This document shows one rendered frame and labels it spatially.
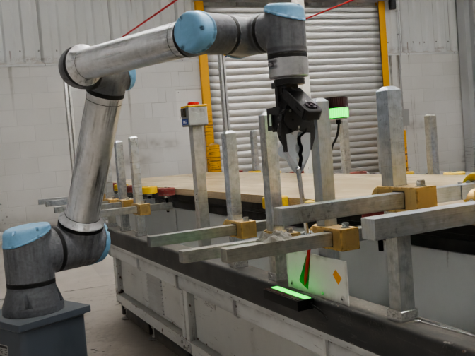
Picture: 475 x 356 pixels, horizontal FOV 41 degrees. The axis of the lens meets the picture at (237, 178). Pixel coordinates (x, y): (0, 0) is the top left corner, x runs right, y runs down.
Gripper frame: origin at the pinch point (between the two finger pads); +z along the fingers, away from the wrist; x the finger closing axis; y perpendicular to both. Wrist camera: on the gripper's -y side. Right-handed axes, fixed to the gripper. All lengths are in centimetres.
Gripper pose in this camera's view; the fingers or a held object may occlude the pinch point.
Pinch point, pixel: (299, 167)
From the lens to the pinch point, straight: 142.9
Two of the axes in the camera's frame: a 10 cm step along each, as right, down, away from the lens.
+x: -8.9, 0.9, -4.4
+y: -4.4, -0.3, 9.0
